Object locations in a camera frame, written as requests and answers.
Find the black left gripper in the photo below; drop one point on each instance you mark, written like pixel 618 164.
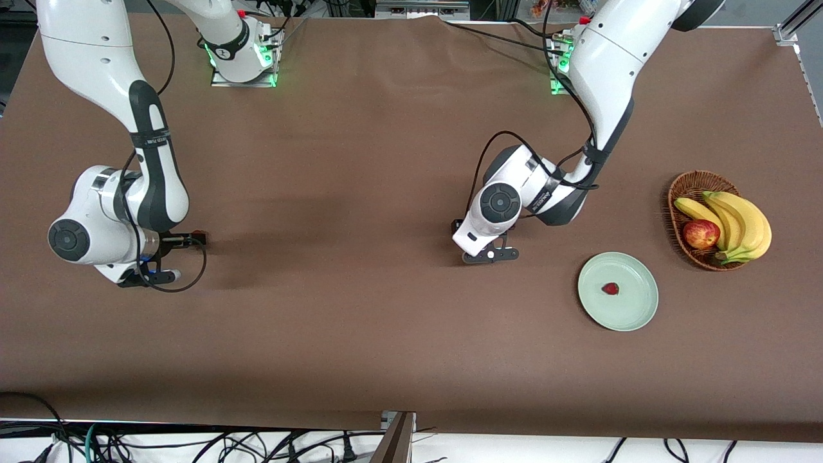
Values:
pixel 454 227

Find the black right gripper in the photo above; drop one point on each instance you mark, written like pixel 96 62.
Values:
pixel 172 242

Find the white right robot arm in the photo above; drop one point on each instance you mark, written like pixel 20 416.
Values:
pixel 83 51

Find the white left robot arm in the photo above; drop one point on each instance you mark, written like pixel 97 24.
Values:
pixel 611 58

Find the pale green plate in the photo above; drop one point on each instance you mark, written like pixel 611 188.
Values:
pixel 633 308

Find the brown table cover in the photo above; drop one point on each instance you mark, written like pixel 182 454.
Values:
pixel 386 334

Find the grey metal device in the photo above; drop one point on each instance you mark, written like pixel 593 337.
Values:
pixel 418 9

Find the orange background object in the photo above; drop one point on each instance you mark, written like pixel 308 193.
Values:
pixel 537 6

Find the small yellow banana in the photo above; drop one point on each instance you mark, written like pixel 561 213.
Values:
pixel 694 209

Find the brown wicker basket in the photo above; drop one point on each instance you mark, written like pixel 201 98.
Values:
pixel 691 183

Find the red apple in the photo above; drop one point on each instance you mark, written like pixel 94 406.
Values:
pixel 701 234

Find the black power plug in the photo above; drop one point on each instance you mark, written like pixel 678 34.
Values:
pixel 348 453

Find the large yellow banana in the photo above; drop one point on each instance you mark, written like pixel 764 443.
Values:
pixel 759 225

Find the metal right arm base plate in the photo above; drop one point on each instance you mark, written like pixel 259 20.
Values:
pixel 218 81

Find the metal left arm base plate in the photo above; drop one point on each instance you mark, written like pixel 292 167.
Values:
pixel 557 87

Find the aluminium table post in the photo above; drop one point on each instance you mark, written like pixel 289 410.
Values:
pixel 395 444

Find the aluminium frame rail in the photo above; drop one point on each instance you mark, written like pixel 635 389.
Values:
pixel 787 32
pixel 31 5

